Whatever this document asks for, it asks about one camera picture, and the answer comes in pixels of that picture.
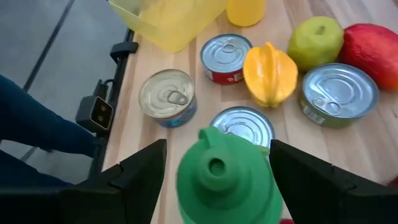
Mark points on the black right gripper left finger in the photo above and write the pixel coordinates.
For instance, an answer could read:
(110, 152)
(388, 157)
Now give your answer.
(93, 205)

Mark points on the yellow plastic bottle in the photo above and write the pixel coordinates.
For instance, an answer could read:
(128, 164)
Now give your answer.
(245, 12)

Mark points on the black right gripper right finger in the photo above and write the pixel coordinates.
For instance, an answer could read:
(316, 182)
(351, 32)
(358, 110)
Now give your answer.
(326, 199)

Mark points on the blue label can gold lid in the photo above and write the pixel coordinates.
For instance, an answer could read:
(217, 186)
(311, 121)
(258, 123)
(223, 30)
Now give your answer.
(164, 93)

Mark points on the black label can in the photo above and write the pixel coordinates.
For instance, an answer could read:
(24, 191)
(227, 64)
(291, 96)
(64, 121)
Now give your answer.
(245, 124)

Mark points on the yellow plastic bin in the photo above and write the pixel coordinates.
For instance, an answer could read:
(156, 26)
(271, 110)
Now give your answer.
(180, 25)

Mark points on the yellow starfruit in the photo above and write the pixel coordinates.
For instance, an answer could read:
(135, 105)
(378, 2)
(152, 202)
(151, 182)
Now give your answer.
(270, 74)

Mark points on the black table-level camera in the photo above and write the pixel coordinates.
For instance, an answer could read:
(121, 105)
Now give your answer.
(93, 115)

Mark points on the green apple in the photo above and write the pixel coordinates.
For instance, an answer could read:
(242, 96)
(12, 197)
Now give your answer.
(314, 43)

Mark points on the person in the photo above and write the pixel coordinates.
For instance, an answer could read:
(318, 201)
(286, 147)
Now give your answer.
(31, 124)

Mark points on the red label can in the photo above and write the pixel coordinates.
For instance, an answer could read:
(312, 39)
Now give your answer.
(224, 53)

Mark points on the white round lid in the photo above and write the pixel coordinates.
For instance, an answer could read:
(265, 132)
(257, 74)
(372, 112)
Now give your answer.
(339, 90)

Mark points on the green plastic bottle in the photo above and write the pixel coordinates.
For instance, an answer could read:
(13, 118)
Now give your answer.
(224, 186)

